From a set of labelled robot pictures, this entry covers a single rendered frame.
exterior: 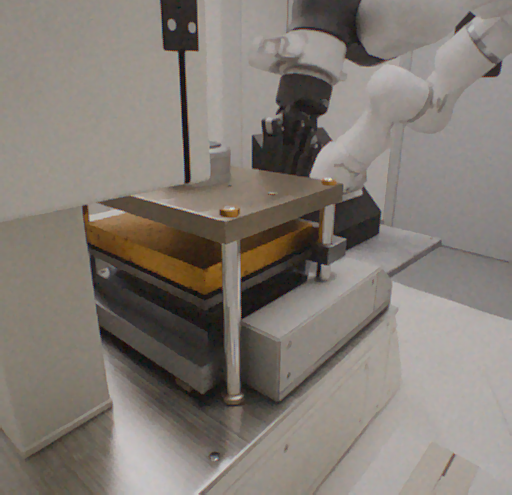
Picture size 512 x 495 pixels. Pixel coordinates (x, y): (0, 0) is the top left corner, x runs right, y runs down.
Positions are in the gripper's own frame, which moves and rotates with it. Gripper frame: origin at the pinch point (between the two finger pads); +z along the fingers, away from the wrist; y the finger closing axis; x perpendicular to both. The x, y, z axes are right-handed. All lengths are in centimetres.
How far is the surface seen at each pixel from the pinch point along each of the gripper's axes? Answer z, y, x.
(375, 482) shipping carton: 22.1, -7.0, -24.2
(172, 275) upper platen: 6.2, -22.1, -6.0
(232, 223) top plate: -0.1, -24.1, -13.6
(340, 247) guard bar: 0.6, -5.7, -13.8
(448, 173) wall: -60, 293, 59
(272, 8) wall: -182, 241, 231
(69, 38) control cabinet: -6.9, -39.9, -16.5
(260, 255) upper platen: 2.8, -15.3, -10.4
